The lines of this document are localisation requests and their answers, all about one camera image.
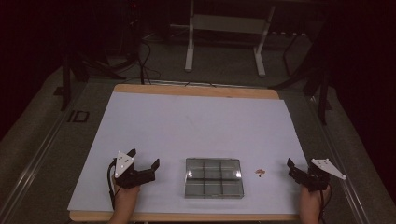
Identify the small red ornament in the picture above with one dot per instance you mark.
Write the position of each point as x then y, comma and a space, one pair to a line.
260, 172

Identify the clear plastic compartment box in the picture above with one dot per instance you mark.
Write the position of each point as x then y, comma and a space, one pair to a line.
214, 183

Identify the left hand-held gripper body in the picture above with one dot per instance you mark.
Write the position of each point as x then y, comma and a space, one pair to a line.
129, 177

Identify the black floor bracket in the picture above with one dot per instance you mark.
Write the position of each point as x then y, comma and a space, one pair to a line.
78, 116

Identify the white metal desk frame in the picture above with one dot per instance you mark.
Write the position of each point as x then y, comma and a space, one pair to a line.
227, 23

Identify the person's right hand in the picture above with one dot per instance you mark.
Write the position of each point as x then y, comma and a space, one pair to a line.
313, 202

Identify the person's left hand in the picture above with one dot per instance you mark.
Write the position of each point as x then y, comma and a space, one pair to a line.
126, 199

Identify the dark equipment tower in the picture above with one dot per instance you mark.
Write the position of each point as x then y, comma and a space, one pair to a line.
132, 28

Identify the white table mat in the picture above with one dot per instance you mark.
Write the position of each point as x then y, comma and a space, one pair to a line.
193, 130

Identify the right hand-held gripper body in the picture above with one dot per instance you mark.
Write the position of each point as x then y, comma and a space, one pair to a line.
317, 182

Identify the black metal stand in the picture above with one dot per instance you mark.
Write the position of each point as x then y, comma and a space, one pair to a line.
66, 84
322, 93

